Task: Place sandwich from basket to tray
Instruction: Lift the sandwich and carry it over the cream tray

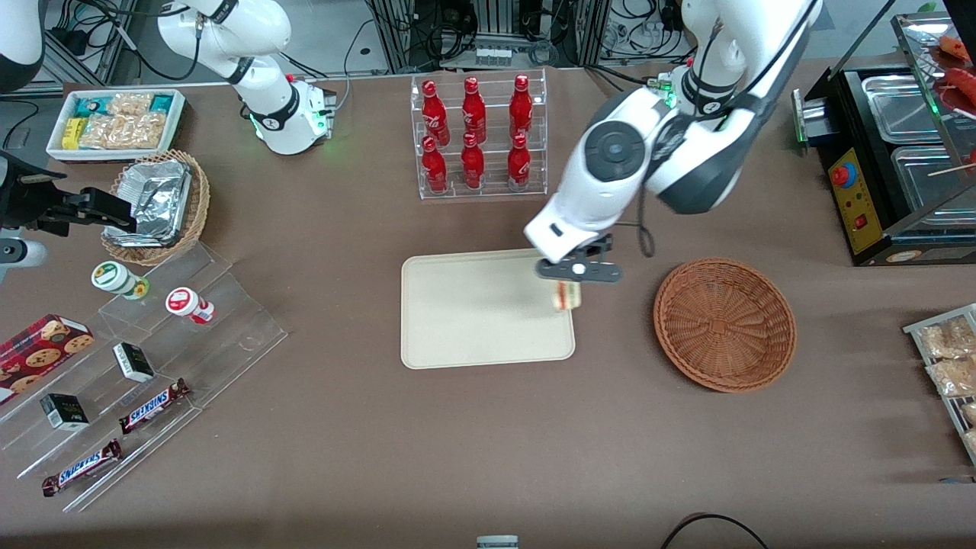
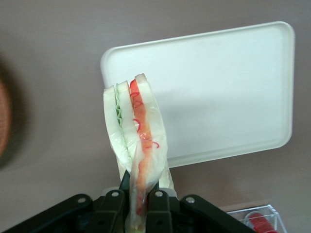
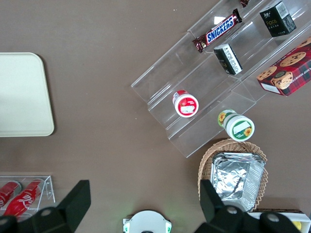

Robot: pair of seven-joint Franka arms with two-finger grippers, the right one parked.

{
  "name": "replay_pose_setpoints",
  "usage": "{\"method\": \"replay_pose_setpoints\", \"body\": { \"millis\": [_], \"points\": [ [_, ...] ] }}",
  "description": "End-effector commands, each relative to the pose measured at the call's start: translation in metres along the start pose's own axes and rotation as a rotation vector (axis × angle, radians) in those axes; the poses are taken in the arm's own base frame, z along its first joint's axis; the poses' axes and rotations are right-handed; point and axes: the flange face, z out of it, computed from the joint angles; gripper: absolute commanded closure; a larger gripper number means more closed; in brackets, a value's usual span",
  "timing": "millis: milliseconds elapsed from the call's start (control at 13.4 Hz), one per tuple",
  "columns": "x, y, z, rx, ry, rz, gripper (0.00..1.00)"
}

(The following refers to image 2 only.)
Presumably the triangular sandwich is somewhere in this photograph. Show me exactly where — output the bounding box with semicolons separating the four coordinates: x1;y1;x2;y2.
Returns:
103;72;175;233

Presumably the clear acrylic bottle rack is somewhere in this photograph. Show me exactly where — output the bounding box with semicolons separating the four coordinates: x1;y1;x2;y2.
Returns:
223;204;285;233

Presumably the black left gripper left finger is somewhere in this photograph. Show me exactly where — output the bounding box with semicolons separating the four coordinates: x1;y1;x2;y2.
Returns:
0;171;130;233

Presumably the round brown wicker basket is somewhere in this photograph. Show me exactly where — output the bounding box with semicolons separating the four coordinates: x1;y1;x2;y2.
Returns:
0;75;13;161

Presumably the beige rectangular plastic tray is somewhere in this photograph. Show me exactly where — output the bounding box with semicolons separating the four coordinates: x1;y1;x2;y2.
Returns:
100;21;296;168

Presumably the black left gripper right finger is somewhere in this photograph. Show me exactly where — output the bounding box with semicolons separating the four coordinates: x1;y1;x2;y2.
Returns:
145;180;253;233

